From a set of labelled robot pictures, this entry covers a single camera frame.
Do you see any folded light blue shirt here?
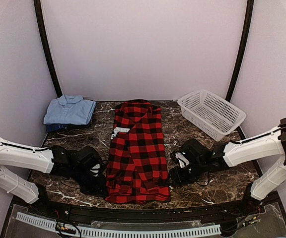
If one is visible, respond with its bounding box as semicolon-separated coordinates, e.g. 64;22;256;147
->
43;95;96;125

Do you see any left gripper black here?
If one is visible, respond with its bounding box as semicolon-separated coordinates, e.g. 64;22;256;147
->
71;166;109;196

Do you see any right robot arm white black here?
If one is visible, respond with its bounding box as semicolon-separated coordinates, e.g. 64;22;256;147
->
169;118;286;215

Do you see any red black plaid shirt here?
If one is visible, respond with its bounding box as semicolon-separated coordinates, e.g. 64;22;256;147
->
105;99;170;204

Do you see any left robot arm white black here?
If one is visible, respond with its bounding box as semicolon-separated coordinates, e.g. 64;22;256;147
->
0;137;108;216

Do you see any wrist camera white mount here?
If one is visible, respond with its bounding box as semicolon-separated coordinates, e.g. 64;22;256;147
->
170;151;190;168
89;163;102;177

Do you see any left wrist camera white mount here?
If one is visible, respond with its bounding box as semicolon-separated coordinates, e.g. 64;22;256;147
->
89;163;102;177

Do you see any right black frame post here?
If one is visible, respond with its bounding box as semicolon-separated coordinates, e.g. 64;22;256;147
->
225;0;254;102

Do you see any black frame post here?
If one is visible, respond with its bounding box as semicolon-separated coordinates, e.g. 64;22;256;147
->
225;0;254;102
33;0;63;97

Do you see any folded dark navy shirt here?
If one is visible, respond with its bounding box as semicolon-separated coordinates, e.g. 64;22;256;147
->
46;122;91;133

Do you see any white slotted cable duct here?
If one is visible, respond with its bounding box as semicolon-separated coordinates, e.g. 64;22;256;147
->
16;212;221;238

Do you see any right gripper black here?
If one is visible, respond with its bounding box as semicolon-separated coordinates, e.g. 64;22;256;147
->
164;159;207;186

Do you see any white plastic mesh basket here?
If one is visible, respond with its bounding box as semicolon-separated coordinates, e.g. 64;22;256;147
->
177;89;246;141

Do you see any left black frame post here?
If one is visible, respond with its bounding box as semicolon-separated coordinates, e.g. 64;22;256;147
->
33;0;63;97

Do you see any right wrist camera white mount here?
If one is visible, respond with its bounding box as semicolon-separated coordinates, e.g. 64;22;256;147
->
170;151;190;168

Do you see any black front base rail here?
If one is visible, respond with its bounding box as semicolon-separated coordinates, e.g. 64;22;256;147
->
1;191;286;236

